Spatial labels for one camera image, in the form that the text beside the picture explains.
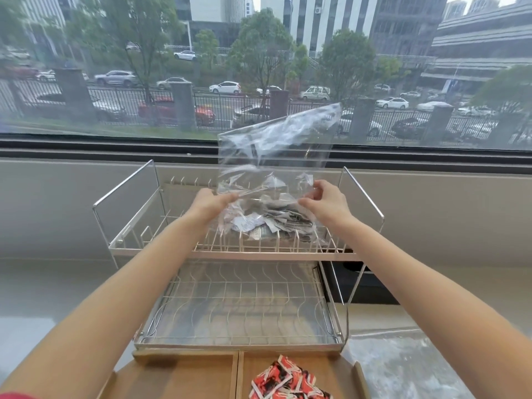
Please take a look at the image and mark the person's left hand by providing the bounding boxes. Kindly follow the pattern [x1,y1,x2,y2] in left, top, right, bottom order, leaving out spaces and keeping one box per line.
[189,188,240,224]

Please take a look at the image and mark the clear plastic bag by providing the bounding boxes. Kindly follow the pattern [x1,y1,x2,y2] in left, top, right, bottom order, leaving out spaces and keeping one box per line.
[216,103,343,245]

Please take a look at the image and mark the pile of red white packets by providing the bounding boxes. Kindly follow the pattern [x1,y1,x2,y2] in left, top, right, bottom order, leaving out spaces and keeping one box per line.
[250,355,321,399]

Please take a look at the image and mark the group of cars on street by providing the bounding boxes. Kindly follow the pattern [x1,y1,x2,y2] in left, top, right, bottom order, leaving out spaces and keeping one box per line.
[0,47,532,142]

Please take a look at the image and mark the clear plastic sheet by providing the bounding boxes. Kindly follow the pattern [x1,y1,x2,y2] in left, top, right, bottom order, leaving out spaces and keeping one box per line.
[347,328,470,399]

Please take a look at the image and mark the row of green trees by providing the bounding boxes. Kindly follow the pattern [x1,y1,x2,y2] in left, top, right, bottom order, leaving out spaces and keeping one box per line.
[0,0,532,121]

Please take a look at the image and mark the two-tier steel dish rack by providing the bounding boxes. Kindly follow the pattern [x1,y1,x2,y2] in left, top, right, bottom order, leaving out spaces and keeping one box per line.
[92,160,385,352]

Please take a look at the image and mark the grey office buildings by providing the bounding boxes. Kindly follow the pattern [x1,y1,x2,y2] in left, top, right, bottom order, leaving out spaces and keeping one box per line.
[17,0,532,85]

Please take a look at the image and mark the person's left forearm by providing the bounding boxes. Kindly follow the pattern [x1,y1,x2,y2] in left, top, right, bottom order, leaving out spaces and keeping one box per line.
[0,212,217,399]

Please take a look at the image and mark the pile of silver white packets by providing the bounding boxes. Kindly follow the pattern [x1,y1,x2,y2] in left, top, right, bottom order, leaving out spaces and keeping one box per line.
[222,174,318,242]

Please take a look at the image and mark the dark window frame rail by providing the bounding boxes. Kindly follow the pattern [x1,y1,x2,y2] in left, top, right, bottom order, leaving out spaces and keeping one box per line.
[0,136,532,163]

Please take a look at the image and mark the person's right forearm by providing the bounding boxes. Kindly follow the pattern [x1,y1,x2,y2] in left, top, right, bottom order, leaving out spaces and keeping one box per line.
[328,215,532,399]

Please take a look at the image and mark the person's right hand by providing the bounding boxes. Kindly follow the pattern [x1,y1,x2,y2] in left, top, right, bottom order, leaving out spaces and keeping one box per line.
[297,180,355,229]

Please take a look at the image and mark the wooden divided tray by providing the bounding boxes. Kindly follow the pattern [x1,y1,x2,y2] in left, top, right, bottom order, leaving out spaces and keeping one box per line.
[98,349,370,399]

